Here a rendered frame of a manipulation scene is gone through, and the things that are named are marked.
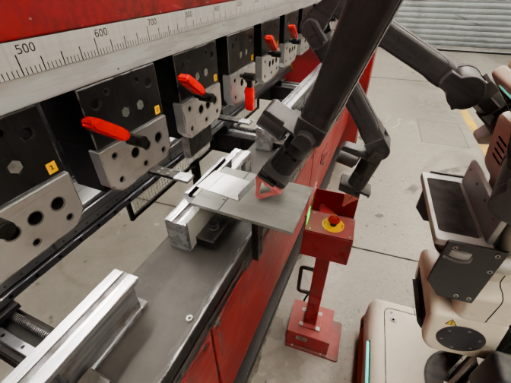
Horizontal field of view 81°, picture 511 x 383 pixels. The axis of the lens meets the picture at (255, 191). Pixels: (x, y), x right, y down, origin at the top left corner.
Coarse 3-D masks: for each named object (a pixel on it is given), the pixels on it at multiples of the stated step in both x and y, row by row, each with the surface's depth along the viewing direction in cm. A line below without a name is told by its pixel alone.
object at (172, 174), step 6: (156, 168) 85; (162, 168) 84; (168, 168) 85; (156, 174) 83; (162, 174) 82; (168, 174) 82; (174, 174) 82; (180, 174) 82; (186, 174) 82; (180, 180) 80; (186, 180) 80
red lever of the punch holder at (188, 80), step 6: (180, 78) 51; (186, 78) 50; (192, 78) 51; (186, 84) 51; (192, 84) 52; (198, 84) 54; (192, 90) 54; (198, 90) 54; (204, 90) 56; (198, 96) 58; (204, 96) 57; (210, 96) 58; (210, 102) 58
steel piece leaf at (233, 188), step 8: (224, 176) 82; (232, 176) 82; (216, 184) 79; (224, 184) 79; (232, 184) 79; (240, 184) 79; (248, 184) 75; (216, 192) 76; (224, 192) 76; (232, 192) 76; (240, 192) 73
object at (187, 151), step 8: (208, 128) 74; (200, 136) 72; (208, 136) 75; (184, 144) 69; (192, 144) 69; (200, 144) 72; (208, 144) 78; (184, 152) 70; (192, 152) 70; (200, 152) 75; (192, 160) 73
